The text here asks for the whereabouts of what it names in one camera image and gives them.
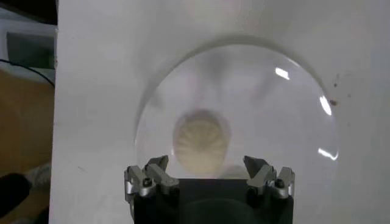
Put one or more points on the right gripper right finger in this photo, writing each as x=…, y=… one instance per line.
x=262, y=178

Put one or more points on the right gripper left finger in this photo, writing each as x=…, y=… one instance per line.
x=153, y=179

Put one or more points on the white round plate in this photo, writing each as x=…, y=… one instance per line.
x=243, y=91

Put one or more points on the black rounded floor object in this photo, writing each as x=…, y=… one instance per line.
x=13, y=194

